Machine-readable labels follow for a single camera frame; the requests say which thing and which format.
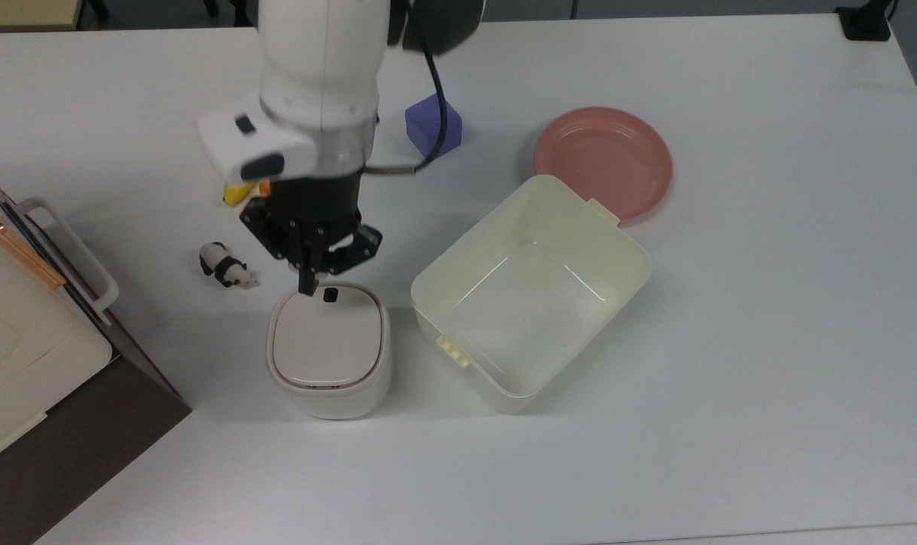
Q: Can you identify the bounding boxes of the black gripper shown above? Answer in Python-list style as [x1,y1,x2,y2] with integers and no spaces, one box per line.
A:
[238,172,384,296]

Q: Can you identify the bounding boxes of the cream lidded trash can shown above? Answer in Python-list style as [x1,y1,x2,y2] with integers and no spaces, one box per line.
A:
[266,280,393,421]

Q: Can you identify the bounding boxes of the small panda figurine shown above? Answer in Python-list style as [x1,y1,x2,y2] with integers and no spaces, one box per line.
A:
[199,241,260,290]

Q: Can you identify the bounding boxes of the purple cube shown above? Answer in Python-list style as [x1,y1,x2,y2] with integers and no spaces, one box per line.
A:
[404,95,464,160]

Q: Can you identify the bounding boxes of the cream open storage box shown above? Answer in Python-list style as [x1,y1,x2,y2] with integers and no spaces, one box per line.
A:
[409,174,652,416]

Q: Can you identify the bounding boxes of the pink plastic plate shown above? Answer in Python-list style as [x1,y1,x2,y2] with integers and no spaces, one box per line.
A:
[534,106,673,226]

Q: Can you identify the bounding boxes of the cream plastic drawer cabinet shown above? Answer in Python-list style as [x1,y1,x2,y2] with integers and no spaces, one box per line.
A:
[0,178,113,472]

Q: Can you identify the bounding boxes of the dark brown drawer box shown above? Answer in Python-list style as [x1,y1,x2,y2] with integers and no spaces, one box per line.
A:
[0,165,192,545]

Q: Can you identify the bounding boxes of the wooden desk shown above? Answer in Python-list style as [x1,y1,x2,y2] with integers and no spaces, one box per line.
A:
[0,0,85,33]

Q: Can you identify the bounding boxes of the black stand base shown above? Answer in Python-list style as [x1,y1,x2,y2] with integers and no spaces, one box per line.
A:
[835,0,892,42]

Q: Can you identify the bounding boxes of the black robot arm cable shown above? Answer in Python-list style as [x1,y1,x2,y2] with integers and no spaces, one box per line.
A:
[364,23,463,176]

